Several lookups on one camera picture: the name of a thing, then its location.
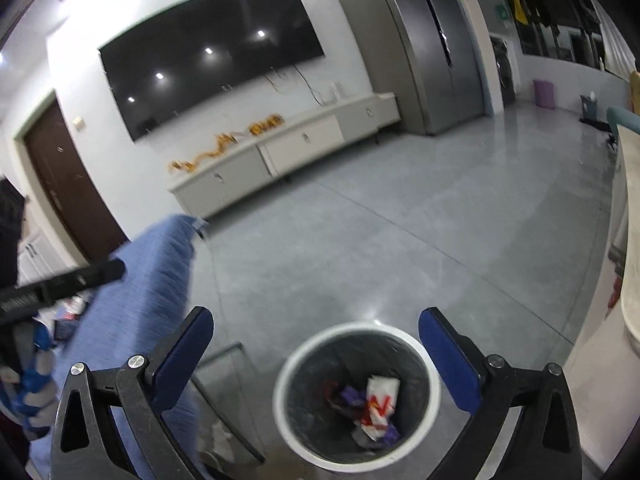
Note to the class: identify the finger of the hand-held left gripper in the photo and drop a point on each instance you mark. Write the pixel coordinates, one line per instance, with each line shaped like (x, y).
(85, 276)

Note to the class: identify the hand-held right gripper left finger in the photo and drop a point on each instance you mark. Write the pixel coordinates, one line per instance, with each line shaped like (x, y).
(181, 355)

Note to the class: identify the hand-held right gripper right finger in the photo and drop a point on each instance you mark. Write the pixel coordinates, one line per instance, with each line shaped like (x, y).
(447, 360)

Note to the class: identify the white bin with black bag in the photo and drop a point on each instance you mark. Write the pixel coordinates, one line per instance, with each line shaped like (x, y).
(300, 435)

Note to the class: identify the white base cabinet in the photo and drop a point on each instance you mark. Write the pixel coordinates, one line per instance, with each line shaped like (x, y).
(42, 255)

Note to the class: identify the blue blanket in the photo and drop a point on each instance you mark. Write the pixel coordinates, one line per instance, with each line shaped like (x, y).
(145, 280)

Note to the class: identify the brown door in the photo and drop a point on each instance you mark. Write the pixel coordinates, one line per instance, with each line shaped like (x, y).
(65, 185)

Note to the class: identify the purple wrapper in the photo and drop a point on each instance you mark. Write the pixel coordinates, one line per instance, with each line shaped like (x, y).
(350, 396)

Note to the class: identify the golden dragon figurine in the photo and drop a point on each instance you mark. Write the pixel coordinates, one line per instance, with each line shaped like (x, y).
(210, 152)

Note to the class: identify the golden tiger figurine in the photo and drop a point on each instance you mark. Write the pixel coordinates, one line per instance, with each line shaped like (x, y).
(266, 125)

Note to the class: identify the beige table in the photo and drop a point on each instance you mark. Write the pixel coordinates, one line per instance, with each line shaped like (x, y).
(627, 195)

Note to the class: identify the white television cabinet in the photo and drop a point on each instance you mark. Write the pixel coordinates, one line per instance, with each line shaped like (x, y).
(300, 140)

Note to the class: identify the white power strip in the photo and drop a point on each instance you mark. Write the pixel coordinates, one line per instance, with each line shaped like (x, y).
(336, 92)

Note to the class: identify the small grey bin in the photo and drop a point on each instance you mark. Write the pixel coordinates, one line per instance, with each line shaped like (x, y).
(590, 107)

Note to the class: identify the teal office chair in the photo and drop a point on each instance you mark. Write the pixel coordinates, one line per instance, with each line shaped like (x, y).
(622, 120)

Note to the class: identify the grey refrigerator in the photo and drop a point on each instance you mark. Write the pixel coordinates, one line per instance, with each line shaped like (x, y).
(425, 50)

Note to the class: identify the wall light switch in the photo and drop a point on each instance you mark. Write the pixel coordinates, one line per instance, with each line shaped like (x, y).
(78, 122)

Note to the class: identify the black wall television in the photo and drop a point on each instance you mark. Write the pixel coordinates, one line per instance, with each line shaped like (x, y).
(210, 55)

